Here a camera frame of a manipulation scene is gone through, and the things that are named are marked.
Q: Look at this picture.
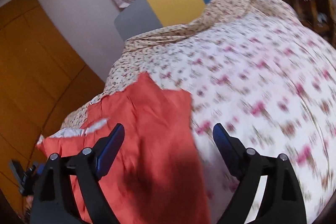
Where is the orange puffer jacket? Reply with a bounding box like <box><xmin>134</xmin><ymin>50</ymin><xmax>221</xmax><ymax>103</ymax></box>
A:
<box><xmin>37</xmin><ymin>73</ymin><xmax>210</xmax><ymax>223</ymax></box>

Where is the orange wooden wardrobe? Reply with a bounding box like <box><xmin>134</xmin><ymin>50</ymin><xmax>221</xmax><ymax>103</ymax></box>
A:
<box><xmin>1</xmin><ymin>0</ymin><xmax>104</xmax><ymax>213</ymax></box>

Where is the floral bed quilt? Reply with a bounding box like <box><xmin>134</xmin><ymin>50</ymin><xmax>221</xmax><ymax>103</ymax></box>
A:
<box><xmin>60</xmin><ymin>0</ymin><xmax>336</xmax><ymax>224</ymax></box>

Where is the wooden bedside table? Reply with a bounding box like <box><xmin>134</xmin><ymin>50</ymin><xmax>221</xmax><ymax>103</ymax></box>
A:
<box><xmin>288</xmin><ymin>0</ymin><xmax>335</xmax><ymax>46</ymax></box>

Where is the grey yellow blue headboard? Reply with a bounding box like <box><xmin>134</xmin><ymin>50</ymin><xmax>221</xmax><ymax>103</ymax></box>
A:
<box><xmin>114</xmin><ymin>0</ymin><xmax>210</xmax><ymax>41</ymax></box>

